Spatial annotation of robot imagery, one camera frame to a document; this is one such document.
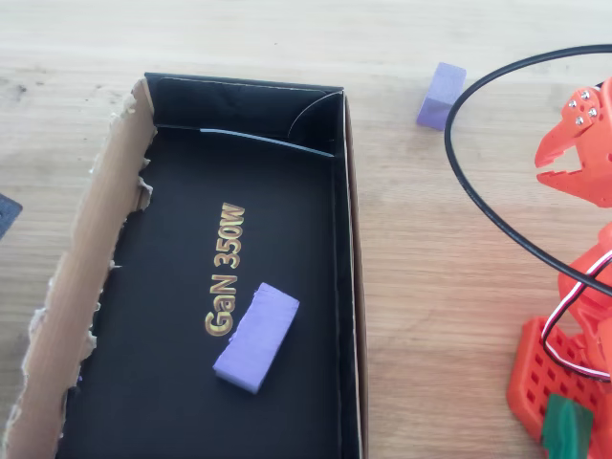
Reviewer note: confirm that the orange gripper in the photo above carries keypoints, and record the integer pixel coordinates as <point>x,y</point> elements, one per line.
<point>584,125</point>

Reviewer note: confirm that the purple foam block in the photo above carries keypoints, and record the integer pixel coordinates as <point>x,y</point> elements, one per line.
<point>255,337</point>
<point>442,95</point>

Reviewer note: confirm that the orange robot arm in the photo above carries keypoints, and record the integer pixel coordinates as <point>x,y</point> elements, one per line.
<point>531,373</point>

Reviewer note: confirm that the black cardboard box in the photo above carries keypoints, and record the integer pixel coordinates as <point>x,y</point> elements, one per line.
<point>191,239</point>

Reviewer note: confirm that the green clamp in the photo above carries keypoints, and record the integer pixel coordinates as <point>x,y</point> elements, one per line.
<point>566,425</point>

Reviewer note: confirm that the black tape patch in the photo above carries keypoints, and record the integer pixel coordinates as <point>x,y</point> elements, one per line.
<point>7,215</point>

